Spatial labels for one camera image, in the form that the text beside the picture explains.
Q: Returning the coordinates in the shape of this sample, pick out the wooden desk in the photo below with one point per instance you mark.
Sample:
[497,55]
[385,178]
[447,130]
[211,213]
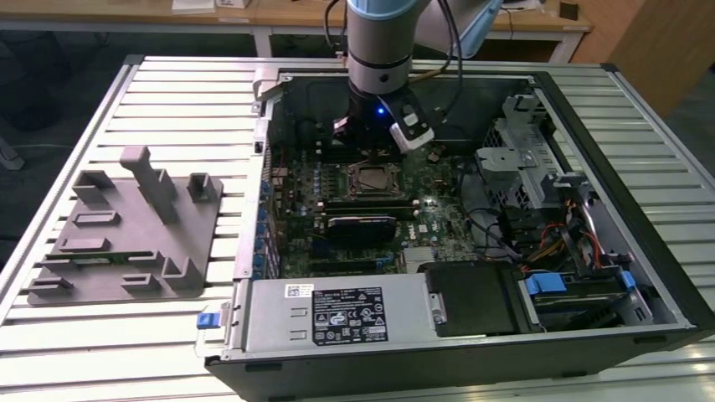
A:
[531,23]

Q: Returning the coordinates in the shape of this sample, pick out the silver CPU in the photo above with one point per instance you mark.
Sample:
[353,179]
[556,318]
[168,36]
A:
[375,179]

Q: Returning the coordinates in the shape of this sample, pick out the black open PC case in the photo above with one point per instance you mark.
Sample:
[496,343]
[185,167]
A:
[447,377]

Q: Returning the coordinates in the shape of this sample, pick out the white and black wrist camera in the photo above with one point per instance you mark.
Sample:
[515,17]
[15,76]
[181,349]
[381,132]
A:
[413,136]

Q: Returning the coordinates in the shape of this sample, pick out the RAM slot with white clips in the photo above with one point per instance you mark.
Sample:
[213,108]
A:
[368,205]
[368,214]

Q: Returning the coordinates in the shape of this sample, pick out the RAM slot with black clips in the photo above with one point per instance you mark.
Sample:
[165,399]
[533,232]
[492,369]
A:
[368,201]
[368,209]

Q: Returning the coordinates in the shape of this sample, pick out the small silver heatsink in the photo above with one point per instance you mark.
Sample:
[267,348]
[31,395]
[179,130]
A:
[419,256]

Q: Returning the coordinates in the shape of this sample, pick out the blue plastic latch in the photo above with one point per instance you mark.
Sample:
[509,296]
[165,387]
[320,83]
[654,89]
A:
[207,320]

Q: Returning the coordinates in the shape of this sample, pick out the grey parts rack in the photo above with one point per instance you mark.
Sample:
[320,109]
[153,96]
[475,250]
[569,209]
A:
[184,234]

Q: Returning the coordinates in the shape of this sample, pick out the grey metal stand foot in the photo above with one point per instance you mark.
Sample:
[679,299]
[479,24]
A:
[11,161]

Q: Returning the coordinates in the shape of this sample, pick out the small dark box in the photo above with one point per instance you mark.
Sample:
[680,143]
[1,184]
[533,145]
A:
[568,10]

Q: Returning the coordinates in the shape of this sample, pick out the hard disk in blue carrier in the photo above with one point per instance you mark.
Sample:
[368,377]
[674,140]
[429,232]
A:
[544,285]

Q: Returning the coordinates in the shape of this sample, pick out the silver power supply unit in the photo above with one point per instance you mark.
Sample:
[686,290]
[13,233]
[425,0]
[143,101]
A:
[268,318]

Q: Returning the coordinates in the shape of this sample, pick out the green motherboard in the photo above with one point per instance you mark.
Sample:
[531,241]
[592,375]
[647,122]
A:
[452,251]

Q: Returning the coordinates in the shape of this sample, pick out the round coin battery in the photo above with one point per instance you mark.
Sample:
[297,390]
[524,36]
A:
[431,158]

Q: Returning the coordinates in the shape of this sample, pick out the perforated metal drive cage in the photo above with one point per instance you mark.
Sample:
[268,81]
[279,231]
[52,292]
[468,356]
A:
[503,161]

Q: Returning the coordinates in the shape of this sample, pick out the black graphics card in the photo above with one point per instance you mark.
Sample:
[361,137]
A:
[357,234]

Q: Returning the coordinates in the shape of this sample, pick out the CPU socket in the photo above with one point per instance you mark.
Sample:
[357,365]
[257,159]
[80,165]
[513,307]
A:
[349,192]

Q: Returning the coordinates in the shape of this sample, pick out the green RAM stick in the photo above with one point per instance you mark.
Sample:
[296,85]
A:
[112,257]

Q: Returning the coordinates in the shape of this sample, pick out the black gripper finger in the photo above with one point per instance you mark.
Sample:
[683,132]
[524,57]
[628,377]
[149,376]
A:
[372,153]

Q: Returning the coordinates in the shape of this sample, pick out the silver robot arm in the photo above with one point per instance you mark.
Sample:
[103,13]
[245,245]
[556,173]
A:
[380,50]

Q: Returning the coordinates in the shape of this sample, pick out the wooden cabinet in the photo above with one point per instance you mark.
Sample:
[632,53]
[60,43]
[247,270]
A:
[659,50]

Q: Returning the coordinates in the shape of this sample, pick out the white labelled box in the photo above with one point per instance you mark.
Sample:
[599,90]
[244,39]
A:
[231,2]

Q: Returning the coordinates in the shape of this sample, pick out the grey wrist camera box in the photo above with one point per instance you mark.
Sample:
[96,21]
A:
[339,127]

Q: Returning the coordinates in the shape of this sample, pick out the white paper box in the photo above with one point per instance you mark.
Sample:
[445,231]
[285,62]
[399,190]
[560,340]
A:
[192,4]

